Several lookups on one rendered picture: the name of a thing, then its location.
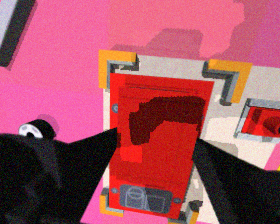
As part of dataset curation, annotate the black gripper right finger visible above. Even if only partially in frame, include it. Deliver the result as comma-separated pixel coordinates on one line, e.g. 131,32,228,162
192,137,280,224

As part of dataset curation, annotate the black toy tyre with white hub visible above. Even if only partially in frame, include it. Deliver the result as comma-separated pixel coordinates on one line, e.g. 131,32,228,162
18,119,54,139

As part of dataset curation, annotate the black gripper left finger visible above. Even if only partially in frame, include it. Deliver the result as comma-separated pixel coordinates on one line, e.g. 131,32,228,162
0,127,117,221

